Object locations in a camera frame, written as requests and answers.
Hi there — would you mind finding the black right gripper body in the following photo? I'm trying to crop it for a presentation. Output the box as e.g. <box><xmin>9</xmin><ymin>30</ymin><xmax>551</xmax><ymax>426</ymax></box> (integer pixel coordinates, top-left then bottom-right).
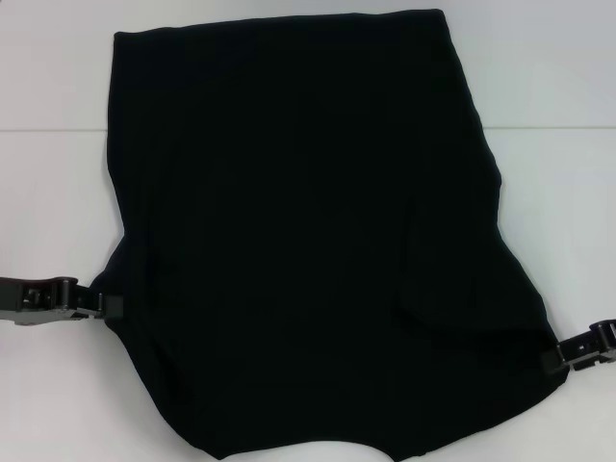
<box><xmin>572</xmin><ymin>319</ymin><xmax>616</xmax><ymax>372</ymax></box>

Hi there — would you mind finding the black shirt with white print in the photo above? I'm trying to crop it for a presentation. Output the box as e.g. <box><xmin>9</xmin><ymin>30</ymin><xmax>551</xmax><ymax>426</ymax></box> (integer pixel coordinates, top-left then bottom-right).
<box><xmin>95</xmin><ymin>7</ymin><xmax>573</xmax><ymax>462</ymax></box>

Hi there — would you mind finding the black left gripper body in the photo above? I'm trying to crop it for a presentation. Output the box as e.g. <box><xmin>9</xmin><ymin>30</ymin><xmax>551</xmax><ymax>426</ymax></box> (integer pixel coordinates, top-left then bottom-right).
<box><xmin>0</xmin><ymin>274</ymin><xmax>81</xmax><ymax>327</ymax></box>

